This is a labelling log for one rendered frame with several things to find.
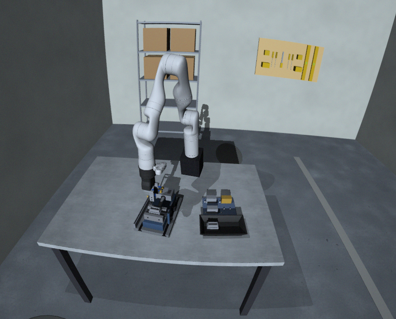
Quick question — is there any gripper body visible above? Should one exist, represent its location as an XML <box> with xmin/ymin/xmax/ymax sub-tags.
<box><xmin>138</xmin><ymin>157</ymin><xmax>167</xmax><ymax>191</ymax></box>

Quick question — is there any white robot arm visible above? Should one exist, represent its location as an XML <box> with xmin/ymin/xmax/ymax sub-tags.
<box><xmin>133</xmin><ymin>53</ymin><xmax>199</xmax><ymax>160</ymax></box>

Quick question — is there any yellow rectangular block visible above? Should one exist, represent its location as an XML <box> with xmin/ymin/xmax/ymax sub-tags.
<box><xmin>221</xmin><ymin>195</ymin><xmax>232</xmax><ymax>203</ymax></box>

